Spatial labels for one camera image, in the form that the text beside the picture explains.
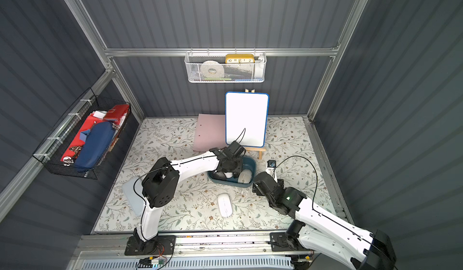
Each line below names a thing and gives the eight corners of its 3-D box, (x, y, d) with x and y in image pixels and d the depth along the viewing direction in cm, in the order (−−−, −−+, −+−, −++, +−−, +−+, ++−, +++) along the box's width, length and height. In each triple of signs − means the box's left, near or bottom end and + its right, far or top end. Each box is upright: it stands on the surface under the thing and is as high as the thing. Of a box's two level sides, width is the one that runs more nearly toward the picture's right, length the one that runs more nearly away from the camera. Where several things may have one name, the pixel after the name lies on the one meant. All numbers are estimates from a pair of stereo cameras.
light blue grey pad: (132, 219, 82) (129, 217, 80) (124, 185, 93) (121, 183, 90) (148, 211, 85) (145, 208, 82) (138, 179, 95) (136, 176, 92)
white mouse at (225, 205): (220, 218, 82) (220, 217, 80) (217, 196, 89) (216, 194, 87) (233, 215, 83) (233, 214, 81) (229, 193, 90) (229, 191, 88)
